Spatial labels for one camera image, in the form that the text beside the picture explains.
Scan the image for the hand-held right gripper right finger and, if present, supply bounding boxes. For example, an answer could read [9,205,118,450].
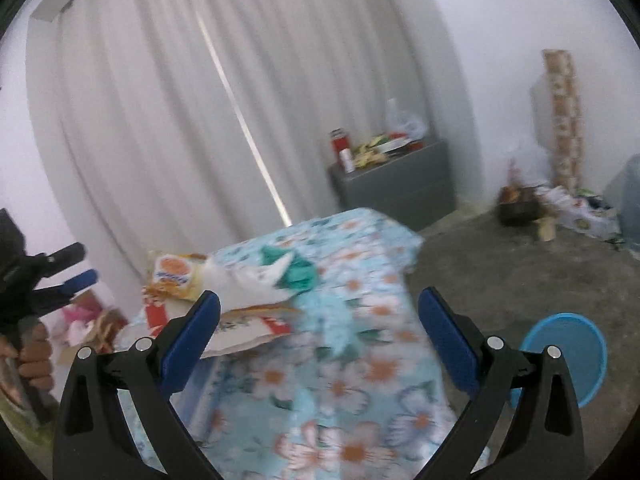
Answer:
[417,287,586,480]

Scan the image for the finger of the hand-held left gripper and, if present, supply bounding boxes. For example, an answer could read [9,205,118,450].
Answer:
[35,268,99,306]
[37,241,87,273]

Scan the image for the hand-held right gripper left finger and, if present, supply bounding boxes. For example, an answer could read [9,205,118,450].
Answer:
[52,290,222,480]

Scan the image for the orange snack packet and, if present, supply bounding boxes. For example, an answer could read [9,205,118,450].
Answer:
[145,251,209,304]

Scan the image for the white paper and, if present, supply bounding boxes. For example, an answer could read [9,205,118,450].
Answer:
[200,252,297,309]

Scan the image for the blue plastic basket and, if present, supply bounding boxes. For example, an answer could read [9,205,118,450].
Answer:
[510,312,609,409]

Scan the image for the green plastic wrapper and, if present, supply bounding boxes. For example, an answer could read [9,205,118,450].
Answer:
[260,245,319,294]

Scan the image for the person's left hand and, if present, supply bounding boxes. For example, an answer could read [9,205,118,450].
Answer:
[0,322,55,392]

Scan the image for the open cardboard box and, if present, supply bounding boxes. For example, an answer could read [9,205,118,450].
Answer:
[50,285,132,367]

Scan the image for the floral blue blanket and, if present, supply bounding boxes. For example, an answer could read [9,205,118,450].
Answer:
[127,207,493,480]

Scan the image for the grey nightstand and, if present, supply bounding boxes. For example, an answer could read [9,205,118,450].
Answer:
[327,140,457,231]

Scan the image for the white curtain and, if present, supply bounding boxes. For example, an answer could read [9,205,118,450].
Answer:
[25,0,476,281]

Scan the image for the printed white plastic bag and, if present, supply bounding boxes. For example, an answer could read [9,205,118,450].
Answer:
[542,185,622,242]

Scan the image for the pile of snack packets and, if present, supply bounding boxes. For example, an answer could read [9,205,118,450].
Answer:
[354,132,412,167]

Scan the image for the red thermos flask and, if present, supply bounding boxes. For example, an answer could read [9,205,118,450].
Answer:
[329,129,351,162]

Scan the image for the patterned paper roll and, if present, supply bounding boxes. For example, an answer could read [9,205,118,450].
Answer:
[542,49,585,192]

